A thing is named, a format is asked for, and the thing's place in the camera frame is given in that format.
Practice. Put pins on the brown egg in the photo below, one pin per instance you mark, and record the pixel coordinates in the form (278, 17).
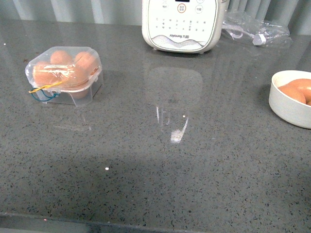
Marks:
(304, 86)
(44, 74)
(87, 61)
(293, 93)
(75, 80)
(61, 57)

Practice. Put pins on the blue rubber band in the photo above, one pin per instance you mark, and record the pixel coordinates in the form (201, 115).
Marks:
(43, 96)

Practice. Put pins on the clear plastic bag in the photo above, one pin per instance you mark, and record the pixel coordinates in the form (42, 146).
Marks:
(243, 28)

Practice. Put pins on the white round bowl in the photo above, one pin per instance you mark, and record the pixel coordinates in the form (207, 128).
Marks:
(287, 108)

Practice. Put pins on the clear plastic egg box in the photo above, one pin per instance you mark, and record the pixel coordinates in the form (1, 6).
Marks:
(95, 80)

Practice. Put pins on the white Joyoung blender appliance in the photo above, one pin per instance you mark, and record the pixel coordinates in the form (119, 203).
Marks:
(183, 26)

